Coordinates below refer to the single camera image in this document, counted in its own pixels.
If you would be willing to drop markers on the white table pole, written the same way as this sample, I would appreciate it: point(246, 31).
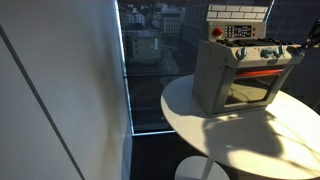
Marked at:
point(208, 169)

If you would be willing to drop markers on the red round panel knob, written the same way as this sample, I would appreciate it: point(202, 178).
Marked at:
point(217, 32)

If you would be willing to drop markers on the toy oven door with window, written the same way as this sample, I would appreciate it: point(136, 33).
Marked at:
point(250, 90)

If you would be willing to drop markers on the grey toy oven stove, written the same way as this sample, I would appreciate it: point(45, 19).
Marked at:
point(206, 83)

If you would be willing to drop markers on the white window frame strip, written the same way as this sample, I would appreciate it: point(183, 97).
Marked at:
point(125, 76)

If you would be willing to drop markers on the round white table base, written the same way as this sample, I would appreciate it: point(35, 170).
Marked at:
point(188, 170)

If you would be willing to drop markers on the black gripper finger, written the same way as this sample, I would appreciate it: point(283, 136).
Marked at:
point(310, 45)
point(314, 31)

